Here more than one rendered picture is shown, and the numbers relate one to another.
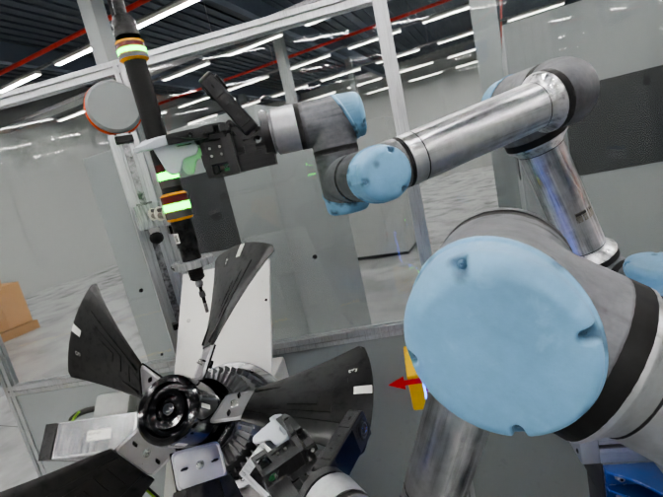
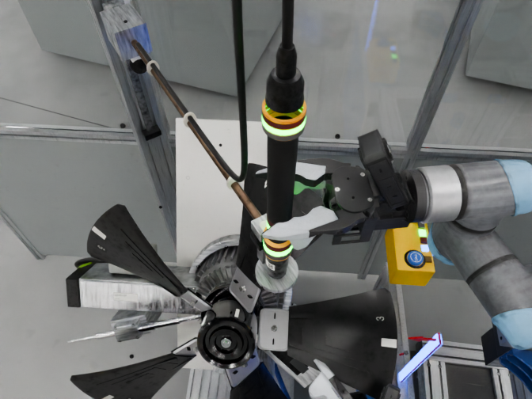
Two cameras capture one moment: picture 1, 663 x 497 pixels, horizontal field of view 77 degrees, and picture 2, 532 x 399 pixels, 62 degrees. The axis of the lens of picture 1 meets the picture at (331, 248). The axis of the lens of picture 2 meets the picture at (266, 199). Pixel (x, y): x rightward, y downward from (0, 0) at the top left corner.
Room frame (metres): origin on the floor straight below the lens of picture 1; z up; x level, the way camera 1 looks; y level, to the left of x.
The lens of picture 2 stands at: (0.39, 0.28, 2.11)
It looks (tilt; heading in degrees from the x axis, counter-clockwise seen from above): 55 degrees down; 355
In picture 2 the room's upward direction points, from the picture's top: straight up
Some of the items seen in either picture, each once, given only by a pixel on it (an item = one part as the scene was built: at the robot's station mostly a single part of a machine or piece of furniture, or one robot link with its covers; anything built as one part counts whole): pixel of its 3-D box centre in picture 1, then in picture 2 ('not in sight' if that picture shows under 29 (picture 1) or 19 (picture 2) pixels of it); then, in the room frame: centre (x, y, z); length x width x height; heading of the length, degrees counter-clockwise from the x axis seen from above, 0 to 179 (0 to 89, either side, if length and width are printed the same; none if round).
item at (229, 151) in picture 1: (237, 145); (370, 203); (0.72, 0.11, 1.63); 0.12 x 0.08 x 0.09; 91
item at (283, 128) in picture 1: (283, 130); (430, 192); (0.72, 0.03, 1.64); 0.08 x 0.05 x 0.08; 1
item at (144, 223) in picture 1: (149, 216); (125, 30); (1.27, 0.51, 1.54); 0.10 x 0.07 x 0.08; 26
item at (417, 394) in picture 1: (428, 376); (408, 252); (0.95, -0.16, 1.02); 0.16 x 0.10 x 0.11; 171
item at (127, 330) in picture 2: not in sight; (128, 330); (0.77, 0.58, 1.08); 0.07 x 0.04 x 0.06; 92
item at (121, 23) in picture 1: (159, 146); (279, 202); (0.71, 0.24, 1.66); 0.04 x 0.04 x 0.46
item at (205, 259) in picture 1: (184, 238); (273, 254); (0.72, 0.24, 1.50); 0.09 x 0.07 x 0.10; 26
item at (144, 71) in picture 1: (154, 129); (280, 188); (0.71, 0.24, 1.68); 0.03 x 0.03 x 0.21
